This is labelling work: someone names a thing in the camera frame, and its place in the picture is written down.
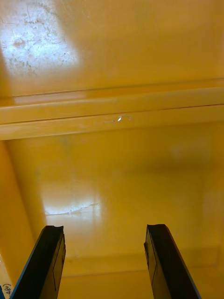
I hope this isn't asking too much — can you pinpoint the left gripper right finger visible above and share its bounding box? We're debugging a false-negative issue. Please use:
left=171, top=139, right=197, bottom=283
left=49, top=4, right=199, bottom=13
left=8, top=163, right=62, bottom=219
left=143, top=223, right=203, bottom=299

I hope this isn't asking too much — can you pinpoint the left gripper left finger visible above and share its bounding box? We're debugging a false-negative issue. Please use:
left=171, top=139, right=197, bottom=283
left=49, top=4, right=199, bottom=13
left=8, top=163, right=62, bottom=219
left=9, top=225, right=67, bottom=299

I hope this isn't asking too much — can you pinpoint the yellow-orange plastic bin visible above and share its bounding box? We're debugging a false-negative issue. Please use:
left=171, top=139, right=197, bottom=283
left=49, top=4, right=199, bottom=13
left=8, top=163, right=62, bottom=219
left=0, top=105, right=224, bottom=299
left=0, top=0, right=224, bottom=125

